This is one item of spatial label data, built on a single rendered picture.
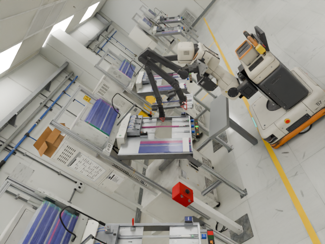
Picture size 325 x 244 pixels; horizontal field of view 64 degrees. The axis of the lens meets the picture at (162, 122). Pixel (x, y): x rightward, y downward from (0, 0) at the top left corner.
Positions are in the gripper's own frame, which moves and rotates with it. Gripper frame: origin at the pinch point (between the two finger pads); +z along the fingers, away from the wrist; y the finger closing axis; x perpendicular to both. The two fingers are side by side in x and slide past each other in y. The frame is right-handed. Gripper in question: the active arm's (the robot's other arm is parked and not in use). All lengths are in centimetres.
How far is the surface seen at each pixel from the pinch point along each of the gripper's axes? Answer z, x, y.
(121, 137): -10, -39, 41
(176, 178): 35, 11, 57
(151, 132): 0.2, -12.0, 21.1
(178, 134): 3.1, 17.2, 26.0
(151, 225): 3, -2, 137
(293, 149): 17, 123, 52
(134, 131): -7.2, -28.0, 27.5
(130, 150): -1, -30, 52
